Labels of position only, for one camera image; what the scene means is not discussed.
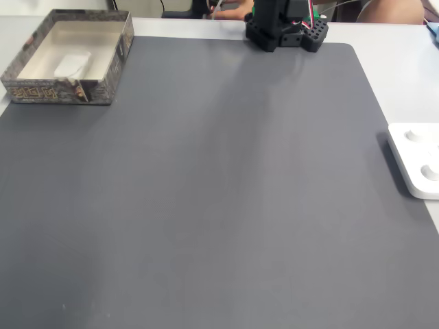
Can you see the person's hand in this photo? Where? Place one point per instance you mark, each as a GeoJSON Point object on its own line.
{"type": "Point", "coordinates": [240, 13]}

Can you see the white block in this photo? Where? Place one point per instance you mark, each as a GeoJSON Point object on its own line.
{"type": "Point", "coordinates": [72, 65]}

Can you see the patterned cardboard box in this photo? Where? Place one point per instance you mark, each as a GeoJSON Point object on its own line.
{"type": "Point", "coordinates": [61, 90]}

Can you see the light blue object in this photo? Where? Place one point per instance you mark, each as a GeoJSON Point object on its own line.
{"type": "Point", "coordinates": [433, 31]}

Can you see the grey table mat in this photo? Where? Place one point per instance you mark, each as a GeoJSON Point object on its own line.
{"type": "Point", "coordinates": [205, 205]}

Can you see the white camera stand base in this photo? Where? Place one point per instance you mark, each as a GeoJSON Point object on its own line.
{"type": "Point", "coordinates": [416, 161]}

